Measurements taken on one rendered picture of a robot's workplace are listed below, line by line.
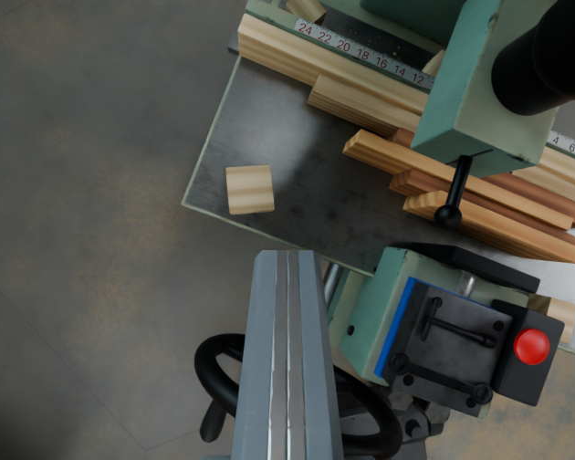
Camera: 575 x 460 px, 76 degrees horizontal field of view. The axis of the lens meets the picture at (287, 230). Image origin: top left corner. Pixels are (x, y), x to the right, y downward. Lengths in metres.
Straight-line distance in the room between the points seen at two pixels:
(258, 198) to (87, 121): 1.14
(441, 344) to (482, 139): 0.18
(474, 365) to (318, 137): 0.27
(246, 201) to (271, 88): 0.14
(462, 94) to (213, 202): 0.26
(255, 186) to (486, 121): 0.21
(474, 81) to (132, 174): 1.20
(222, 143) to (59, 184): 1.08
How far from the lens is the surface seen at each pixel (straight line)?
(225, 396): 0.43
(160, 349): 1.41
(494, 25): 0.32
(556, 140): 0.48
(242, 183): 0.37
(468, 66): 0.31
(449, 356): 0.37
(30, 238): 1.49
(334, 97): 0.40
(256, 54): 0.43
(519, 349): 0.38
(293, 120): 0.43
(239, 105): 0.43
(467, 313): 0.37
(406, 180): 0.40
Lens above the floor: 1.31
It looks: 84 degrees down
